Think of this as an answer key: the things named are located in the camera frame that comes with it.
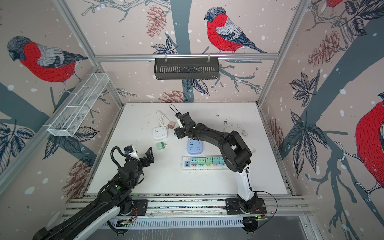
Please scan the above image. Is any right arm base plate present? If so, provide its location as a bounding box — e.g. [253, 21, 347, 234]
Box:
[224, 198, 267, 215]

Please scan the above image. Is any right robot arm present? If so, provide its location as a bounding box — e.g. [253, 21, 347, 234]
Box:
[175, 112, 258, 214]

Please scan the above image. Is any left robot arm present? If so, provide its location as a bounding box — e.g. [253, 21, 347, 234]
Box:
[33, 146, 155, 240]

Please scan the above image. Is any pink plug adapter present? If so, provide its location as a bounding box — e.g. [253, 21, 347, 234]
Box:
[167, 122, 176, 129]

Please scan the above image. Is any light green plug adapter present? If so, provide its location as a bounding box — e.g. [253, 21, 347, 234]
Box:
[205, 157, 213, 165]

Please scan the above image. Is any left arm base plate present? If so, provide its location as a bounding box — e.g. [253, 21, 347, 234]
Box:
[119, 200, 148, 217]

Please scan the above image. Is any white square power socket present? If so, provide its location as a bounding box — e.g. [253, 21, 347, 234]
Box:
[152, 126, 168, 141]

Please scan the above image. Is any white wire mesh shelf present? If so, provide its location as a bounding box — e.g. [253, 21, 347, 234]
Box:
[48, 73, 110, 137]

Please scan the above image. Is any long white power strip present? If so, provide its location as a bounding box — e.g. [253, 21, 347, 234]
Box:
[181, 156, 229, 171]

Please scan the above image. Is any blue square power socket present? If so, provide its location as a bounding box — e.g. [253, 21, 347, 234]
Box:
[187, 140, 203, 155]

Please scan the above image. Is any black wall basket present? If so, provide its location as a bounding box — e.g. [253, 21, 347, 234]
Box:
[154, 58, 220, 80]

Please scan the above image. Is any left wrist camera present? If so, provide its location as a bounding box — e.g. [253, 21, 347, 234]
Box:
[124, 145, 139, 159]

